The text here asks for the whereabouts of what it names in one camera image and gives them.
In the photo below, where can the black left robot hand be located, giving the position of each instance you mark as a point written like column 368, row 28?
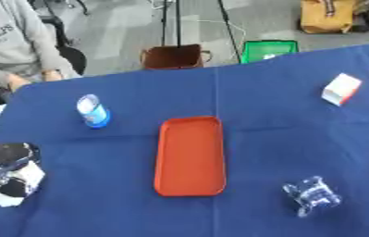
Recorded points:
column 5, row 154

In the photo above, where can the white and orange box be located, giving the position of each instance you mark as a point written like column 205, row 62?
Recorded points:
column 340, row 89

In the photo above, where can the brown open box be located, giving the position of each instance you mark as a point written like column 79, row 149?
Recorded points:
column 173, row 56

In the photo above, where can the yellow bag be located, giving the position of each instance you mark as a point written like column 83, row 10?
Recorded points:
column 326, row 16

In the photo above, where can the person's hand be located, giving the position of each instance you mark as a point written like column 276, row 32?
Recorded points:
column 17, row 82

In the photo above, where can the blue and white cylinder can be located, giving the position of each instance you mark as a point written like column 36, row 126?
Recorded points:
column 92, row 111

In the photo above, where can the green plastic crate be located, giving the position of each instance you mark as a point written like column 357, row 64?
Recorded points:
column 268, row 50

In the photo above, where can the person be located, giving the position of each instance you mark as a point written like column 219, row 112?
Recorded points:
column 6, row 34

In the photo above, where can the black office chair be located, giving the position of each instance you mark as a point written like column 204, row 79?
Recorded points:
column 69, row 52

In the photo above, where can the clear crumpled plastic wrapper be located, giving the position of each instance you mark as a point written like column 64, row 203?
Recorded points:
column 311, row 195

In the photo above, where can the orange rectangular tray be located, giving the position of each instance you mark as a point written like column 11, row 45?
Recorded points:
column 190, row 155

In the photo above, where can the black tripod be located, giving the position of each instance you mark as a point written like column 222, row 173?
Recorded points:
column 177, row 21

